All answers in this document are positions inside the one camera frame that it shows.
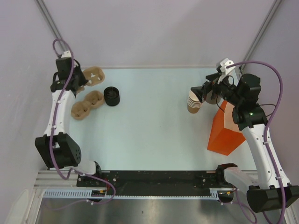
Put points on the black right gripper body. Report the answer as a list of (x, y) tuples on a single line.
[(227, 91)]

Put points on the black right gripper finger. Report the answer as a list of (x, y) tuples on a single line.
[(200, 93), (213, 77)]

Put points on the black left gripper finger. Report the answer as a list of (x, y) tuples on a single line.
[(76, 92), (80, 77)]

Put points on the brown pulp cup carrier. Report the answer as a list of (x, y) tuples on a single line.
[(92, 101), (94, 75)]

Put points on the orange paper bag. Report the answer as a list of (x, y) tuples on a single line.
[(225, 135)]

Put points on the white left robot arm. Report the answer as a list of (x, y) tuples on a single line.
[(56, 147)]

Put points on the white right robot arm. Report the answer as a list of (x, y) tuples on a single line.
[(273, 189)]

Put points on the stacked brown paper cups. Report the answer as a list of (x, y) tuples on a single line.
[(193, 103)]

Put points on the grey straw holder tube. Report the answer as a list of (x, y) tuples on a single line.
[(212, 100)]

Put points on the black lid stack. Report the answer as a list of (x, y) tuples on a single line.
[(112, 96)]

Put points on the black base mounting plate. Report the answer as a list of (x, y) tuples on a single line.
[(166, 181)]

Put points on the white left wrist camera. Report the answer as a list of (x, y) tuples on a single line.
[(65, 54)]

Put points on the aluminium frame rail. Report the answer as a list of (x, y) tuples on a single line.
[(50, 179)]

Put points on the white slotted cable duct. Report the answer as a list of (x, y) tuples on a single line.
[(97, 194)]

